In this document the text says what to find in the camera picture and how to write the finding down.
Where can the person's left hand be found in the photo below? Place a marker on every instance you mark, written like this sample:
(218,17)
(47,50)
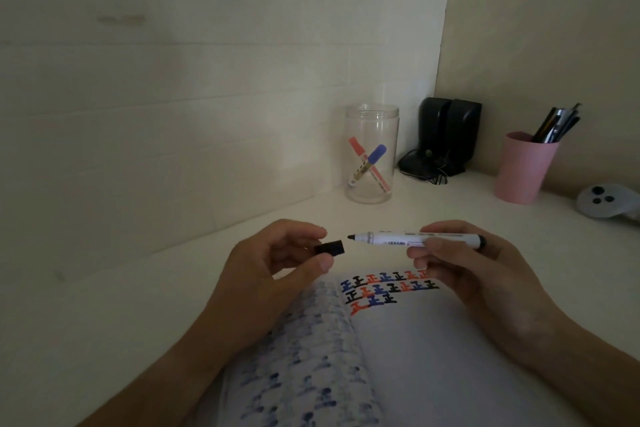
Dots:
(240,286)

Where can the open notebook with marker marks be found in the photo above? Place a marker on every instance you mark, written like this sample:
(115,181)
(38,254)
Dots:
(425,366)

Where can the white marker with black tip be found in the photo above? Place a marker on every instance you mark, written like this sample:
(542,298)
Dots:
(395,238)

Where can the person's right forearm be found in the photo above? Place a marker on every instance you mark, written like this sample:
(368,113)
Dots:
(585,371)

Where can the black marker cap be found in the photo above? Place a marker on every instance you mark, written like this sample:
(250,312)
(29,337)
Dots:
(332,248)

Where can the black speaker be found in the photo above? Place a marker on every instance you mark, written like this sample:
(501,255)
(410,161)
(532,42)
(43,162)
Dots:
(432,126)
(462,134)

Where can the blue capped marker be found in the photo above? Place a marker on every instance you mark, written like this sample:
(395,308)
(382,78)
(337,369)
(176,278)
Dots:
(376,154)

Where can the pink cup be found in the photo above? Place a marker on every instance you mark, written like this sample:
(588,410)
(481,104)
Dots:
(522,171)

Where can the bunch of dark pens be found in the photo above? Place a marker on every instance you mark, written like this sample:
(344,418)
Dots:
(555,124)

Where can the person's left thumb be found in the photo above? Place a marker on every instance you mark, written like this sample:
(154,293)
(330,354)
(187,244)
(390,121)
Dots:
(305,274)

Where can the person's right thumb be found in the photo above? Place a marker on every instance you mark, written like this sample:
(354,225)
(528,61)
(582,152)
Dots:
(442,247)

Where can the person's left forearm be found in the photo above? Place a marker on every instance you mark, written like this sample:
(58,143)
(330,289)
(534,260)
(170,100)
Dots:
(155,381)

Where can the clear plastic jar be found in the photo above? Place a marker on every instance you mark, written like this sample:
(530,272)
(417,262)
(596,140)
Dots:
(372,121)

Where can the red capped marker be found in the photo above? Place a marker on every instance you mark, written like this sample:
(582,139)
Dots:
(357,147)

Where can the person's right hand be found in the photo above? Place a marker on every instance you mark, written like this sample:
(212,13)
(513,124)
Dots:
(495,291)

